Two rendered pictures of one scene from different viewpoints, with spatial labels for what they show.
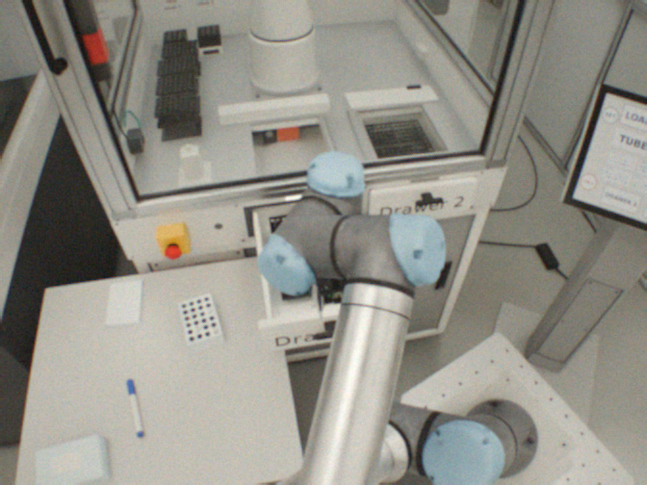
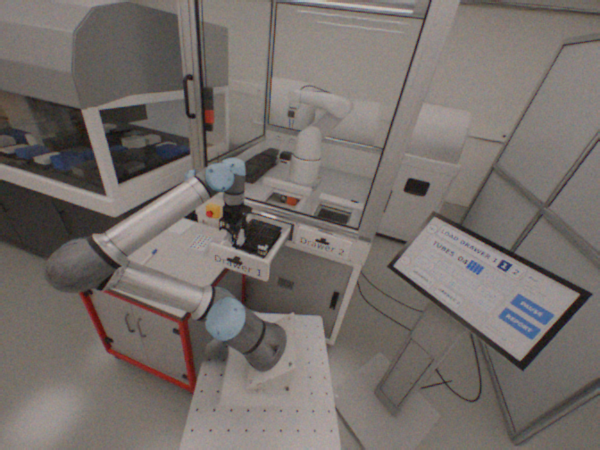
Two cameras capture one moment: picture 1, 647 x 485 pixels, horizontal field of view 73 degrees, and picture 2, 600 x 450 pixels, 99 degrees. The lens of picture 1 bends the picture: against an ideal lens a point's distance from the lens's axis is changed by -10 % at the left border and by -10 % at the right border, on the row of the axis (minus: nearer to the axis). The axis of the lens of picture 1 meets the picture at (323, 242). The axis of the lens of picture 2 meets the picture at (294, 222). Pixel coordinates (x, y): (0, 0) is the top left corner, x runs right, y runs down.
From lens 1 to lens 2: 0.60 m
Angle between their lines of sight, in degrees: 25
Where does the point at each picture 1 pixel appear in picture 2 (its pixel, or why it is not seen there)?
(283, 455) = not seen: hidden behind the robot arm
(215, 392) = (181, 269)
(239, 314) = not seen: hidden behind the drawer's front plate
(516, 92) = (377, 199)
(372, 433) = (152, 215)
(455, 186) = (339, 241)
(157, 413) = (154, 264)
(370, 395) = (162, 204)
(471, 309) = (359, 345)
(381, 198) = (302, 231)
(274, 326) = (215, 246)
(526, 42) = (383, 172)
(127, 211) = not seen: hidden behind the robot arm
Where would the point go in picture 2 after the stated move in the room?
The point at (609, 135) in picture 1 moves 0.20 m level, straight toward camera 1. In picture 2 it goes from (428, 238) to (390, 245)
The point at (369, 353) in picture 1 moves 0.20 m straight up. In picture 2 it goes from (173, 193) to (162, 108)
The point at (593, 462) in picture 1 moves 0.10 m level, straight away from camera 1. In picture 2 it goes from (320, 414) to (353, 421)
